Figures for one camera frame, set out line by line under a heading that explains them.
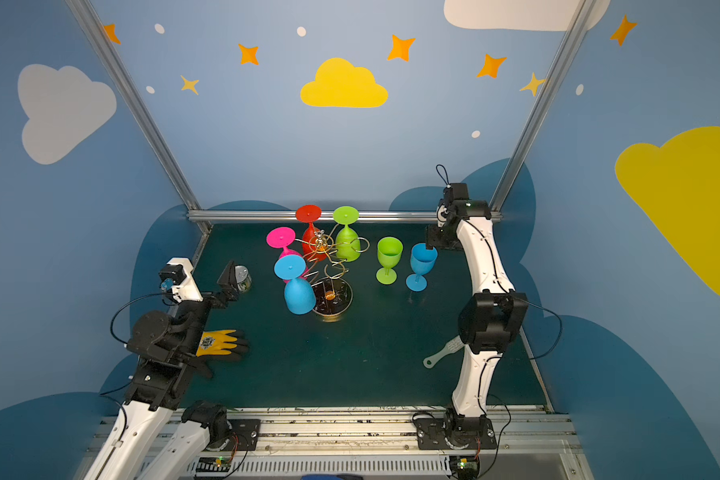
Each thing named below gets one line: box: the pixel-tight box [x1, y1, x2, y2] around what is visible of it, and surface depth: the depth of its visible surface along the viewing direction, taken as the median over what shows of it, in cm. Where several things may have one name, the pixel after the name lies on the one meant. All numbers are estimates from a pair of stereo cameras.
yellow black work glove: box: [196, 330, 250, 359], surface depth 89 cm
